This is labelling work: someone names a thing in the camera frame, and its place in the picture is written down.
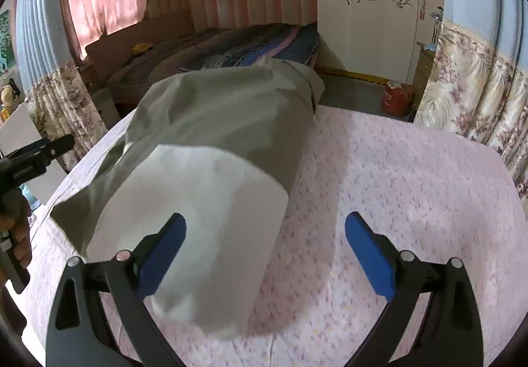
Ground olive and cream jacket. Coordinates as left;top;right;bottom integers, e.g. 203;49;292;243
51;58;325;339

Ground person's left hand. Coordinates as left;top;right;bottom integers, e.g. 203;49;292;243
1;197;32;269

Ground floral patterned curtain left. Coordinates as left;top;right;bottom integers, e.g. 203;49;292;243
26;60;107;172

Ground floral patterned curtain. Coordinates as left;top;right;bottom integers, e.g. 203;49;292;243
26;60;107;172
414;20;527;200

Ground pink floral bed sheet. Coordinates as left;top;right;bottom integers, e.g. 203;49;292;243
16;104;528;367

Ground brown wooden headboard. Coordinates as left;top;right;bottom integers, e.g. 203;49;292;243
86;10;195;81

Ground small yellow object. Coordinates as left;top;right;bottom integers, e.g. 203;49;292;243
132;43;154;55

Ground red round container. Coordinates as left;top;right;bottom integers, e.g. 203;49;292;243
381;80;414;117

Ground floral patterned curtain right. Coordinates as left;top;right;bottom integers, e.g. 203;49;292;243
414;20;527;200

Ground white wardrobe with flower stickers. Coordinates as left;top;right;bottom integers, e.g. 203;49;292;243
317;0;444;83

